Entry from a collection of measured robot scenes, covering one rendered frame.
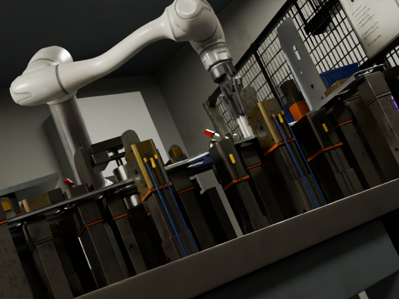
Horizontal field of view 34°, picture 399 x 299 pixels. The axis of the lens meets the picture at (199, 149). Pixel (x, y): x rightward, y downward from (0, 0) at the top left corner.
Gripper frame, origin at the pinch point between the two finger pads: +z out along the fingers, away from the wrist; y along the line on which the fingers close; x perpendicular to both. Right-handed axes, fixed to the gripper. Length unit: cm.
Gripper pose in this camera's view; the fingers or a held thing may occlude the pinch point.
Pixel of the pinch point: (247, 126)
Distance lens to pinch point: 190.6
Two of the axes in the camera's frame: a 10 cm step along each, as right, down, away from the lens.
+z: 3.9, 9.0, -2.0
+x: 8.6, -2.8, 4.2
